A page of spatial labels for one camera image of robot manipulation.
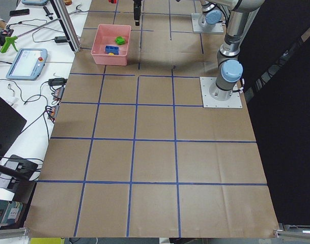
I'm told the green toy block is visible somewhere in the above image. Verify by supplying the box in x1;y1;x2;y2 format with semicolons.
115;36;126;46

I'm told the blue toy block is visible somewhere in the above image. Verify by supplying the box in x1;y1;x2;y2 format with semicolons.
104;45;120;55

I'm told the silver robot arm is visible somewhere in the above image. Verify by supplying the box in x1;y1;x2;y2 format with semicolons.
210;1;263;101
133;0;226;28

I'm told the pink plastic box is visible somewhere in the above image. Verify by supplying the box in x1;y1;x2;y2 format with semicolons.
91;24;131;66

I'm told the black power adapter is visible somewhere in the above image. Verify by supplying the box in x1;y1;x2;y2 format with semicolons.
54;36;67;43

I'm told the blue teach pendant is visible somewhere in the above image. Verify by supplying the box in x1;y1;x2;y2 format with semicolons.
6;48;48;80
21;0;48;6

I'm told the black power brick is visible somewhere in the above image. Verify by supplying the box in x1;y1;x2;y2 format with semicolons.
48;77;67;86

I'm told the black smartphone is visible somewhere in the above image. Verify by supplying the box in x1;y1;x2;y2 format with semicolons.
9;9;30;17

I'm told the orange connector hub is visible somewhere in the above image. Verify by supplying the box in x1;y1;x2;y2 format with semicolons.
52;86;65;101
46;105;60;120

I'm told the black monitor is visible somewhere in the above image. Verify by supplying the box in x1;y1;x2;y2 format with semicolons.
0;97;27;160

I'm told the black monitor stand base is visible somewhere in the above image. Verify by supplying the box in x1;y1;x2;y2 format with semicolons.
4;155;38;180

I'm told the aluminium frame post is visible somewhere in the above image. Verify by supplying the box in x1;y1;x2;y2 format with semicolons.
50;0;80;53

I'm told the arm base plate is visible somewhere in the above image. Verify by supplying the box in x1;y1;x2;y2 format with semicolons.
200;77;243;109
191;13;224;35

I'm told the green handled grabber tool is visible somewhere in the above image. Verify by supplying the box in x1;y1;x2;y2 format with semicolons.
0;18;60;53

